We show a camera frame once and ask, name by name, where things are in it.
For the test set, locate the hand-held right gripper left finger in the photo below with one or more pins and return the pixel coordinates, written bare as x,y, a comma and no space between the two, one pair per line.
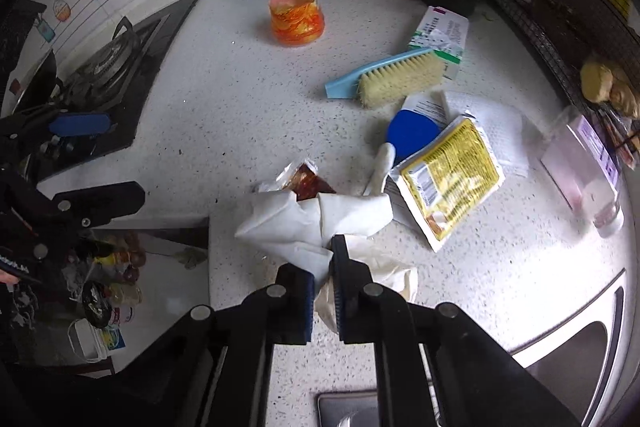
305,302

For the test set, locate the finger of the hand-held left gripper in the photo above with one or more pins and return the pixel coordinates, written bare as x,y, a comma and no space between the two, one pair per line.
105,202
80,124

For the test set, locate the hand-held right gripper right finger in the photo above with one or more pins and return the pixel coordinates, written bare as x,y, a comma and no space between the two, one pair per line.
340,287

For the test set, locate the waste bin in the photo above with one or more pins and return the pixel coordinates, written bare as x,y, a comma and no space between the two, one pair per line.
110,267

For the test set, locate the white paper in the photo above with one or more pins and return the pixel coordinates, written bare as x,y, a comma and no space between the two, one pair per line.
280,222

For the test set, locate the white printed sachet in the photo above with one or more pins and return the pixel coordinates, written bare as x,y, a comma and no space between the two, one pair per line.
407,132

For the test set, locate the plastic bottle with purple label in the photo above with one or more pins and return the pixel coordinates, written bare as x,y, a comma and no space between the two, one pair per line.
575,167

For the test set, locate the person's left hand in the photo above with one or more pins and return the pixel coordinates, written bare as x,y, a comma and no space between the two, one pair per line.
7,277

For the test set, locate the beige plastic bag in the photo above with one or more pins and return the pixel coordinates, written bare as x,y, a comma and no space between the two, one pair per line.
385,267

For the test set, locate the black gas stove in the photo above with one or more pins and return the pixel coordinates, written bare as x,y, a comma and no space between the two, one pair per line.
125,57

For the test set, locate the brown sauce packet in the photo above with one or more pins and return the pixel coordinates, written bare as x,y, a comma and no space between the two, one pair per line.
307,184

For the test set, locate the white stick-shaped object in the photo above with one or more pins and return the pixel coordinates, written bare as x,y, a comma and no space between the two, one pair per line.
382,162

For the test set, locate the yellow snack packet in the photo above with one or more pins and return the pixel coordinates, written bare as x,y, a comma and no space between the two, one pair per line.
450,172

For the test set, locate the blue scrubbing brush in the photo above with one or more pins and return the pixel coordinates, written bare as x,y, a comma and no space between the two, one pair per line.
400,79

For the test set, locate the white folded paper towel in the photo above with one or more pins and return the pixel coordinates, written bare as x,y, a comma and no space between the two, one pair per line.
500,127

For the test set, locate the orange glass jar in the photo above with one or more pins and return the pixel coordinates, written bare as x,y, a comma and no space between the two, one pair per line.
295,19

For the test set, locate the steel sink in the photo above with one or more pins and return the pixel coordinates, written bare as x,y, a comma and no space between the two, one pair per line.
575,357

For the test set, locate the green white carton box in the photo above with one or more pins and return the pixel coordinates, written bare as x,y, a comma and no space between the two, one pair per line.
440,32

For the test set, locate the red seasoning sachets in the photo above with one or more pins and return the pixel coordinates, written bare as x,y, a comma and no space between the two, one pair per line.
625,147

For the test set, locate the ginger root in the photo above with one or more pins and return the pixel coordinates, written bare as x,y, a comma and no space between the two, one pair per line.
600,82

